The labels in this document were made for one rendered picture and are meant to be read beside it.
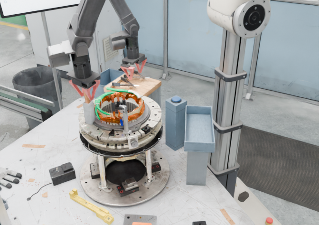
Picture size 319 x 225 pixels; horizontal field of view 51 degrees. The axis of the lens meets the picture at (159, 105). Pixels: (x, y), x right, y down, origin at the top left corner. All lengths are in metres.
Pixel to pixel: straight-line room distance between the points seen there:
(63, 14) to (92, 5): 2.78
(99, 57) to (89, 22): 2.65
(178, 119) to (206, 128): 0.21
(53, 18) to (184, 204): 2.89
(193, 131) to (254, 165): 1.49
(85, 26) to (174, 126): 0.71
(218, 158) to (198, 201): 0.32
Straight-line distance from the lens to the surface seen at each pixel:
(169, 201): 1.37
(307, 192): 2.67
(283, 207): 2.52
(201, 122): 1.36
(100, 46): 3.61
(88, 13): 0.96
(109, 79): 1.76
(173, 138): 1.56
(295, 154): 2.96
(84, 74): 1.12
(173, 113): 1.48
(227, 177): 1.73
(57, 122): 1.88
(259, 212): 2.09
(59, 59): 1.08
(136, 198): 1.36
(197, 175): 1.40
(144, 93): 1.48
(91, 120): 1.24
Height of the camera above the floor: 1.80
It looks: 32 degrees down
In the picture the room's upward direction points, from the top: 1 degrees counter-clockwise
